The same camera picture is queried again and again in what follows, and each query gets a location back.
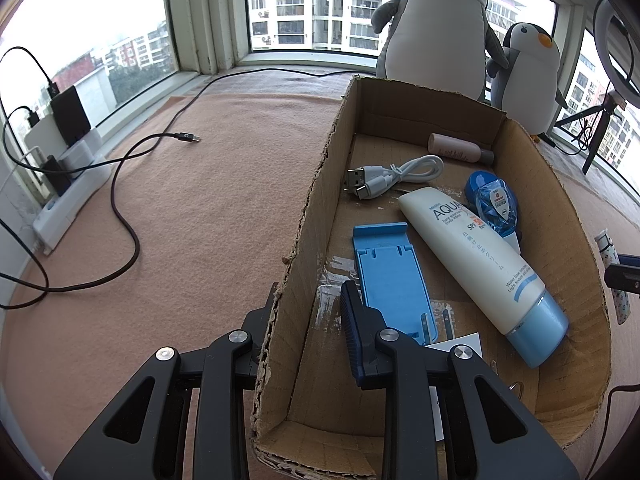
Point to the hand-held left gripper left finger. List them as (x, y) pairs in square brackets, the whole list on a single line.
[(232, 360)]

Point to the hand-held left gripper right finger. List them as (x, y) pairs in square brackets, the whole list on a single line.
[(349, 335)]

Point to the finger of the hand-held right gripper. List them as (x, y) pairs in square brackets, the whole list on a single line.
[(625, 275)]

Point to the patterned lighter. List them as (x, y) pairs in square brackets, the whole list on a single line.
[(607, 250)]

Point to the blue phone stand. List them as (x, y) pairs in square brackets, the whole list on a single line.
[(390, 285)]

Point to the brown cardboard box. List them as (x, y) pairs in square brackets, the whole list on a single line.
[(560, 220)]

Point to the white sunscreen tube blue cap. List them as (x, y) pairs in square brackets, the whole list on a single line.
[(475, 260)]

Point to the blue round case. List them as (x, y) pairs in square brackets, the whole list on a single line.
[(475, 182)]

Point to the small pink tube grey cap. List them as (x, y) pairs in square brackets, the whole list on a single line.
[(450, 146)]

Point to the black tripod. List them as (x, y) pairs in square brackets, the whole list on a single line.
[(597, 145)]

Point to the small penguin plush toy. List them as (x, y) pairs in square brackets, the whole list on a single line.
[(530, 85)]

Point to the white power strip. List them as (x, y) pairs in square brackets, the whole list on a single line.
[(75, 200)]

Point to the black plug adapter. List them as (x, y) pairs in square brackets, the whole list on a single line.
[(56, 175)]

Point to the white flat device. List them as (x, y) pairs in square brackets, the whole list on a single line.
[(45, 137)]

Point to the black power adapter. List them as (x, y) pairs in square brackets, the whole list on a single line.
[(72, 115)]

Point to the large penguin plush toy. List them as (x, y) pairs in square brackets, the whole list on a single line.
[(440, 35)]

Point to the white window frame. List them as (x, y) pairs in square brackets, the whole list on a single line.
[(210, 10)]

